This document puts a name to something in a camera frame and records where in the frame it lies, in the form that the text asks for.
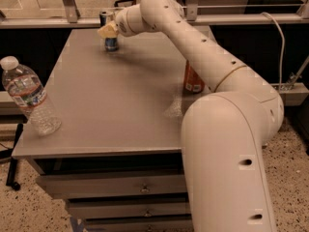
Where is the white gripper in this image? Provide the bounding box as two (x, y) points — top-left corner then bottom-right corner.
(98, 8), (135, 38)

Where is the blue silver redbull can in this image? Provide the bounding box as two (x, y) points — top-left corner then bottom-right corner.
(99, 11), (119, 52)

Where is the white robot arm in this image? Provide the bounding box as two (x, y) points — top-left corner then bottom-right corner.
(98, 0), (284, 232)

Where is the orange soda can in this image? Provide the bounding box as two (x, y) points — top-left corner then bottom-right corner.
(183, 61), (205, 94)

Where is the clear plastic water bottle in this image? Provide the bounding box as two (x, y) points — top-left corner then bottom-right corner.
(0, 56), (62, 136)

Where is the grey drawer cabinet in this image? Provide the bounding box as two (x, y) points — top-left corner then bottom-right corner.
(14, 29), (197, 232)

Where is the black stand leg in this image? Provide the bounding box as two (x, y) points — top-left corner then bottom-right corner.
(6, 124), (23, 191)

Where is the white cable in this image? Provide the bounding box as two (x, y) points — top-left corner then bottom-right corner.
(260, 12), (287, 92)

